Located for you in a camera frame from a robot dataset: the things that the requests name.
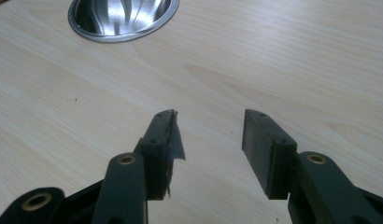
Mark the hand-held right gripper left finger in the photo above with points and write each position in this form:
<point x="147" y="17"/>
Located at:
<point x="157" y="155"/>

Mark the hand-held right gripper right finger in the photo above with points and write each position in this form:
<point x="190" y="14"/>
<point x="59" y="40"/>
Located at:
<point x="267" y="158"/>

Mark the round steel bowl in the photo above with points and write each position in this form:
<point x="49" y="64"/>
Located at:
<point x="123" y="19"/>

